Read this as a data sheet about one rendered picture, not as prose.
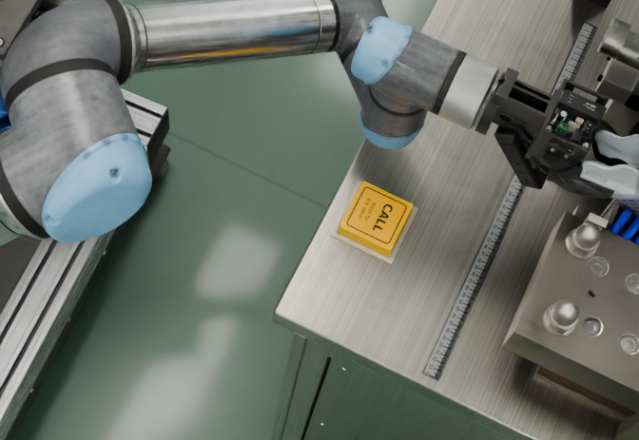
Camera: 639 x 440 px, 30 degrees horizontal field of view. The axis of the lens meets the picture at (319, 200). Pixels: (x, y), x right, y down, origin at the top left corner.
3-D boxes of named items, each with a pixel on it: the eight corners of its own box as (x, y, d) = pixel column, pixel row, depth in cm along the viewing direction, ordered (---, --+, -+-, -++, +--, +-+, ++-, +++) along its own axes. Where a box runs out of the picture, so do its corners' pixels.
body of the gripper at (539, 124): (591, 156, 123) (485, 107, 124) (569, 189, 131) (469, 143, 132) (616, 98, 126) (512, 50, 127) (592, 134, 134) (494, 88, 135)
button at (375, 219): (360, 187, 148) (362, 179, 146) (412, 211, 148) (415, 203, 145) (337, 233, 146) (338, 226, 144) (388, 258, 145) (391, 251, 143)
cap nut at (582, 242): (571, 223, 135) (583, 208, 130) (601, 238, 134) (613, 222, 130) (560, 250, 133) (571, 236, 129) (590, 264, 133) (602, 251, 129)
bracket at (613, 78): (557, 135, 154) (634, 9, 125) (604, 157, 153) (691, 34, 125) (543, 166, 152) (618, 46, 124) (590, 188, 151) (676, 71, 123)
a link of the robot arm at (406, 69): (372, 36, 138) (381, -4, 130) (458, 76, 137) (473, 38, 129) (342, 89, 135) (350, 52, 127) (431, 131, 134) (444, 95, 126)
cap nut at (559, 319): (550, 298, 131) (560, 285, 127) (580, 313, 130) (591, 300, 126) (537, 327, 129) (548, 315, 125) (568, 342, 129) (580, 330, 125)
